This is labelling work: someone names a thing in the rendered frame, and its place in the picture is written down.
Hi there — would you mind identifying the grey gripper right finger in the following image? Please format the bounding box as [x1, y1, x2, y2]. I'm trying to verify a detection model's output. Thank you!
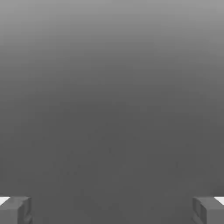
[192, 196, 224, 224]

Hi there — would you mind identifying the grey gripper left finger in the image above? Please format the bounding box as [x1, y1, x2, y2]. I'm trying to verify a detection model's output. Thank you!
[0, 196, 33, 224]

